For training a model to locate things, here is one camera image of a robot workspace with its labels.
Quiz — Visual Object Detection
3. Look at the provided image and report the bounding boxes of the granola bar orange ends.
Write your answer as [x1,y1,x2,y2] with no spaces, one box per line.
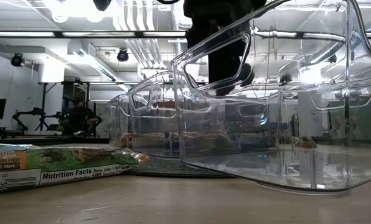
[293,136,318,149]
[0,142,149,195]

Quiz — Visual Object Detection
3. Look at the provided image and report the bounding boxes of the black background stand frame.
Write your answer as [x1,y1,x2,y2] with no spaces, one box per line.
[37,81,95,136]

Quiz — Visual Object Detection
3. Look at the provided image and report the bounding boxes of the person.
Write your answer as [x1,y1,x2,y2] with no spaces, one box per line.
[58,98,103,137]

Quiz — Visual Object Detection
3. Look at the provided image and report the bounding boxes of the black table frame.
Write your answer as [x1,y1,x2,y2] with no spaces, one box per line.
[0,135,110,146]

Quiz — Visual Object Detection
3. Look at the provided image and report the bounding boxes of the black ceiling spotlight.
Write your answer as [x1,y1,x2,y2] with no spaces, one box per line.
[116,49,129,62]
[11,52,25,68]

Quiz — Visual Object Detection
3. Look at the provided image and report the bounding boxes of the black overhead beam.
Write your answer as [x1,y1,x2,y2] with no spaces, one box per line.
[0,30,371,40]

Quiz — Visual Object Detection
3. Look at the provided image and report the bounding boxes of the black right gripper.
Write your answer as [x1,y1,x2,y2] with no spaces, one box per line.
[184,0,267,96]

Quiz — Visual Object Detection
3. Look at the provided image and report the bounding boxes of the clear plastic bin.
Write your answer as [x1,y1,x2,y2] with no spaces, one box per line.
[106,94,135,150]
[170,0,371,195]
[128,70,186,160]

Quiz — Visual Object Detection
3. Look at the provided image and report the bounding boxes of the grey round ribbed mat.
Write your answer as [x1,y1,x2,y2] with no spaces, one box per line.
[123,154,236,179]

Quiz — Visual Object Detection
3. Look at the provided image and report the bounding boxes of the white ceiling duct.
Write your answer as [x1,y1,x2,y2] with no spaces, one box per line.
[67,42,120,82]

